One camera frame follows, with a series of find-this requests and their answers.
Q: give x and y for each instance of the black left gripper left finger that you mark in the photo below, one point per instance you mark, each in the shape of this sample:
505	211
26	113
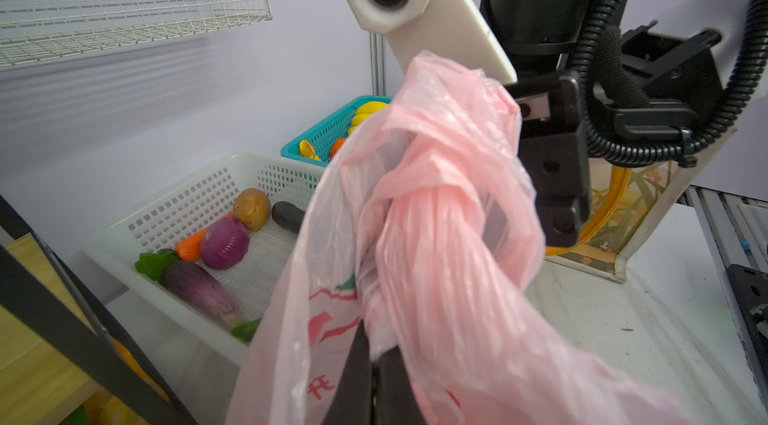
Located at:
353	401

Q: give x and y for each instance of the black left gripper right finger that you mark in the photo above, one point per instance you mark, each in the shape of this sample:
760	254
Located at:
394	398

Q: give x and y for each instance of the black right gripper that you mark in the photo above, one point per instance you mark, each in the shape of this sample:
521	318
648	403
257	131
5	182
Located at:
553	151

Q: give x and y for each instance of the white canvas tote bag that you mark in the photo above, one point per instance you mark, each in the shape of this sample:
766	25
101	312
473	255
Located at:
627	206

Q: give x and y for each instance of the pink plastic grocery bag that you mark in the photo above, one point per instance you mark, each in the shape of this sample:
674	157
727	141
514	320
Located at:
423	230

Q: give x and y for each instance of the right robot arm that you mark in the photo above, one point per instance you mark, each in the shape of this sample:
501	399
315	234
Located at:
599	102

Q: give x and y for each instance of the green bean pods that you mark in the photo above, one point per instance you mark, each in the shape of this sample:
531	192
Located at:
246	330

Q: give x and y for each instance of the yellow banana bunch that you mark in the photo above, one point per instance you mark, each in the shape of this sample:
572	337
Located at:
364	112

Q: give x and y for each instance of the light purple eggplant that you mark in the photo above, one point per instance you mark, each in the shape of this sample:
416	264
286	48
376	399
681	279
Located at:
191	283

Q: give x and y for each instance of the dark green cucumber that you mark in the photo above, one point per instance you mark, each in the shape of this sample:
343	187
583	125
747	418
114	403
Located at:
288	216

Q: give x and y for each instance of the purple onion back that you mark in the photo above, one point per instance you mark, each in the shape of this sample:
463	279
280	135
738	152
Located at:
225	244

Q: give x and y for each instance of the orange fruit back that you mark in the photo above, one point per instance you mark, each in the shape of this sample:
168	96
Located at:
337	146

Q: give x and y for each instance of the brown potato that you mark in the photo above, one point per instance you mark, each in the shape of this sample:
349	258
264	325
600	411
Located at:
252	207

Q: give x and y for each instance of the orange carrot back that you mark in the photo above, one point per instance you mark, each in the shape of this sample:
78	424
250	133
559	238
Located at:
189	249

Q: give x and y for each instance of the teal plastic fruit basket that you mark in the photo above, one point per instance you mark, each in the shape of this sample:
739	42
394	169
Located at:
323	135

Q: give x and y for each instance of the yellow banana left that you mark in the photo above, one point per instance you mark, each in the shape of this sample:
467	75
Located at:
307	150

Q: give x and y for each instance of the white plastic vegetable basket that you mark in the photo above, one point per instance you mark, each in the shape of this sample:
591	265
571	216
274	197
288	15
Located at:
191	205

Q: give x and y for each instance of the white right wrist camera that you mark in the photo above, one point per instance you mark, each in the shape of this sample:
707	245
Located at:
453	29

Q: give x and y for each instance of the black frame wooden shelf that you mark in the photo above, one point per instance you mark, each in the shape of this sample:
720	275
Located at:
98	345

